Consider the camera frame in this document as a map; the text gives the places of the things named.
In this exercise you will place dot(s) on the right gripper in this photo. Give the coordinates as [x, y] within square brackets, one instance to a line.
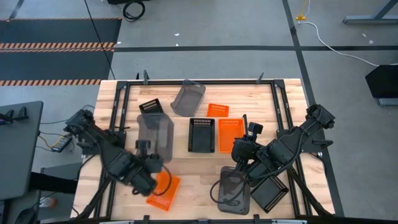
[245, 150]

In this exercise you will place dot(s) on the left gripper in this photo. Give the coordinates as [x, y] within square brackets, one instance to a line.
[146, 174]

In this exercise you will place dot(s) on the translucent grey plastic bin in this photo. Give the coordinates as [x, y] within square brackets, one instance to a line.
[158, 130]
[237, 208]
[188, 99]

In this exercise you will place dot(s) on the orange slotted plastic basket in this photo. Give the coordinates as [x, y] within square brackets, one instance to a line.
[229, 135]
[217, 109]
[168, 196]

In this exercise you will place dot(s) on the black slotted plastic basket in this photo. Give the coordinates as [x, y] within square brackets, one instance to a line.
[270, 194]
[150, 106]
[201, 137]

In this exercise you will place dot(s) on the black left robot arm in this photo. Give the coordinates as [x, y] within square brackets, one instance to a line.
[105, 149]

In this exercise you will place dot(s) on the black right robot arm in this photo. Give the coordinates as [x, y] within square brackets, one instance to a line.
[289, 146]

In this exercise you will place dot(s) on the black power adapter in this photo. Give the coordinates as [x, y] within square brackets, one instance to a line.
[61, 144]

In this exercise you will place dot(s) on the white light bar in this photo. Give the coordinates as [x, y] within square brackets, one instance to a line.
[116, 222]
[289, 221]

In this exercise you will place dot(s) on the dark grey low cabinet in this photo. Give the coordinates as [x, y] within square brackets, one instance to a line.
[56, 183]

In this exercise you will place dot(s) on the clear bottle with orange cap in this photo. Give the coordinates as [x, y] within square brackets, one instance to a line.
[49, 202]

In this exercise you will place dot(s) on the yellow plug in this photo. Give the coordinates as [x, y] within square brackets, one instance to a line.
[300, 18]

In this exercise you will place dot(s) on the black triangular desk stand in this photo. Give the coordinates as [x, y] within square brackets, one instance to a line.
[21, 115]
[9, 116]

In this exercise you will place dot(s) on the dark grey desk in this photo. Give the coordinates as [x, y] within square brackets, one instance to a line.
[18, 155]

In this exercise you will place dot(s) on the grey metal base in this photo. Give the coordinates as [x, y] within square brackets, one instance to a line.
[388, 102]

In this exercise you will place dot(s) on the black box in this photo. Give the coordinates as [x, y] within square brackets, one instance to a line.
[384, 82]

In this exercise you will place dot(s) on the black hazard-striped floor mat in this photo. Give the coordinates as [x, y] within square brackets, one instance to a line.
[56, 31]

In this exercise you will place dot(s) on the black floor equipment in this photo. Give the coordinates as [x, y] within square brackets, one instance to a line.
[124, 1]

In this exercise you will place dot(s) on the grey metal table leg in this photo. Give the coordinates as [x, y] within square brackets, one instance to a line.
[367, 20]

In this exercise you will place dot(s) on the black upright frame bracket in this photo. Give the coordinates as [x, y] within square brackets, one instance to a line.
[260, 77]
[145, 77]

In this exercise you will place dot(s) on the black metal table frame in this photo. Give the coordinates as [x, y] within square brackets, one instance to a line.
[224, 82]

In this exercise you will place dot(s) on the black frame clamp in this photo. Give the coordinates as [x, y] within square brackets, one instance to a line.
[146, 218]
[256, 217]

